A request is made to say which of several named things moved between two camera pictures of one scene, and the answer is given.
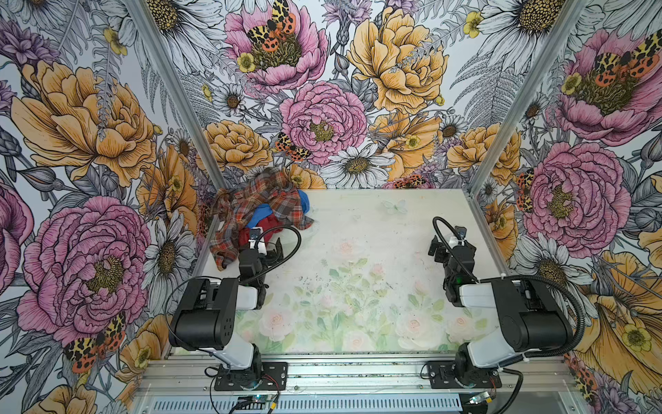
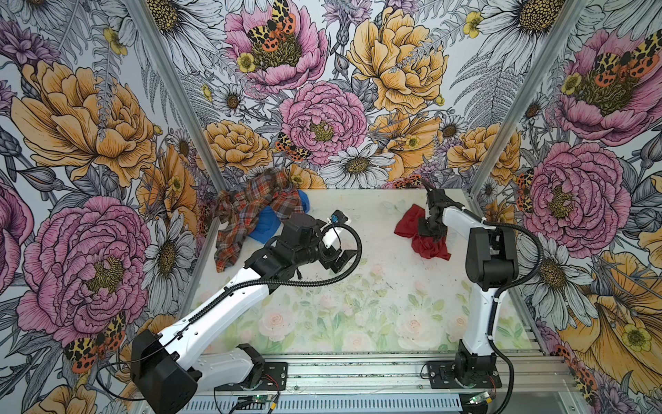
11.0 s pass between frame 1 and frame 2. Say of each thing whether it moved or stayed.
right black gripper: moved
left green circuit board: stayed
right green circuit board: stayed
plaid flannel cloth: stayed
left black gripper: moved
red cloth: moved
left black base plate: stayed
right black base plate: stayed
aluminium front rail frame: stayed
